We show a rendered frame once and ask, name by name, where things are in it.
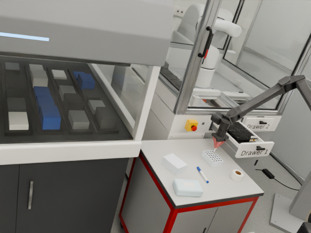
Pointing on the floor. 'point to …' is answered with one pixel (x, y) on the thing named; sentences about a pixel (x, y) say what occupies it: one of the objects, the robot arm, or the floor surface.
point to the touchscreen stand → (291, 209)
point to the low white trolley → (176, 205)
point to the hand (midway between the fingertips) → (215, 146)
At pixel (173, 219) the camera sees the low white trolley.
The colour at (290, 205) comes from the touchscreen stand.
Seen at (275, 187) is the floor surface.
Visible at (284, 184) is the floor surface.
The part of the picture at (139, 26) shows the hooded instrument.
